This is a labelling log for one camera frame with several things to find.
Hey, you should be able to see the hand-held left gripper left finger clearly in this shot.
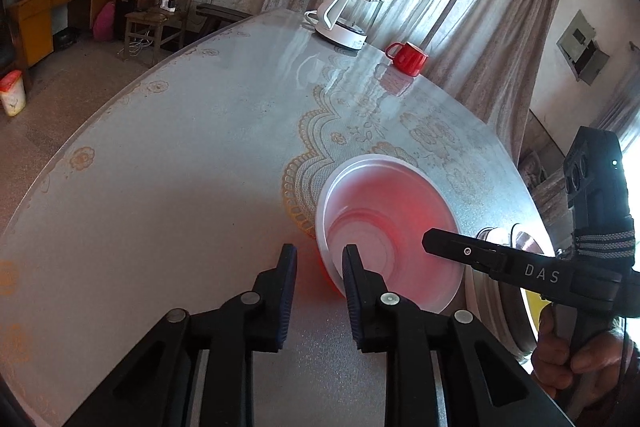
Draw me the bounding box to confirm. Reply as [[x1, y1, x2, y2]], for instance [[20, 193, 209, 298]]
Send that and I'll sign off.
[[65, 243, 299, 427]]

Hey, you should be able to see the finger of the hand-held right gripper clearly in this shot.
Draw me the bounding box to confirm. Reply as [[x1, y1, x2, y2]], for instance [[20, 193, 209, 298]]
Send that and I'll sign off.
[[421, 227, 512, 281]]

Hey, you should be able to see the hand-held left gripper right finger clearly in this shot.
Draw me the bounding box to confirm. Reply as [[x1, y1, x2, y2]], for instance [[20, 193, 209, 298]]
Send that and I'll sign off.
[[341, 244, 576, 427]]

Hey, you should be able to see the stainless steel bowl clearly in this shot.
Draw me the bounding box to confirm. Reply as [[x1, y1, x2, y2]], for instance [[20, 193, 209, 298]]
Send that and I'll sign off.
[[462, 224, 548, 354]]

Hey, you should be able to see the yellow plastic bowl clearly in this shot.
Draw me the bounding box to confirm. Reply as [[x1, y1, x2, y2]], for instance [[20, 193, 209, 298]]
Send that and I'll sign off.
[[520, 289, 551, 333]]

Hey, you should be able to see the red plastic bowl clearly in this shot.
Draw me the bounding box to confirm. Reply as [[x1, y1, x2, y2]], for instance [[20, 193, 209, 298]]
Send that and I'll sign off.
[[315, 154, 464, 314]]

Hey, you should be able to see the person's right hand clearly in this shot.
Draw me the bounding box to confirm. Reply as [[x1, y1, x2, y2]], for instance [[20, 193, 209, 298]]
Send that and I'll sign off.
[[531, 304, 633, 408]]

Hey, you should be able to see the narrow beige lace curtain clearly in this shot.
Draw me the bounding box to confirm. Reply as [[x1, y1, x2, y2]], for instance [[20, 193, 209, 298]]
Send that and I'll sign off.
[[590, 72, 640, 158]]

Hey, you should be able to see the red mug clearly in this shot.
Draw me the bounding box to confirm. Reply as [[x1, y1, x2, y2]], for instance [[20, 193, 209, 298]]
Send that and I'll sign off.
[[385, 41, 428, 76]]

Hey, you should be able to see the white glass electric kettle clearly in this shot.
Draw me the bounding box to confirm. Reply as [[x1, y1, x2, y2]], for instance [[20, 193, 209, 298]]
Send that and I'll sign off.
[[304, 0, 385, 52]]

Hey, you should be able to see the dark wooden bench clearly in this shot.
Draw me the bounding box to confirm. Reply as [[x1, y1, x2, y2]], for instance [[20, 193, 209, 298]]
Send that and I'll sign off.
[[196, 3, 252, 34]]

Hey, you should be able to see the wooden chair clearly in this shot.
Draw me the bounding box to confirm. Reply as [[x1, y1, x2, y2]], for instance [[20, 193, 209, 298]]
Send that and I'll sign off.
[[122, 0, 211, 58]]

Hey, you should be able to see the pink bag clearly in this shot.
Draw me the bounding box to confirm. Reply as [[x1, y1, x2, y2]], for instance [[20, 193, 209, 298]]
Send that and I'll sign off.
[[91, 1, 117, 41]]

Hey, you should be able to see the white bucket with red lid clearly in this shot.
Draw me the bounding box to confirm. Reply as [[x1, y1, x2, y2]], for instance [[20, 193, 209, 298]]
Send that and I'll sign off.
[[0, 69, 27, 118]]

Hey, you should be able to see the wooden cabinet with clutter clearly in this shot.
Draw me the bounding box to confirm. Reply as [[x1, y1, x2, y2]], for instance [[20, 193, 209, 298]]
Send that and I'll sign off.
[[7, 0, 123, 68]]

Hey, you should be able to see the grey wall electrical panel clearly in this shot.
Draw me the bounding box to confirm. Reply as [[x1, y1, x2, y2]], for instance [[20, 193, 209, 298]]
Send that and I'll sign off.
[[556, 9, 612, 86]]

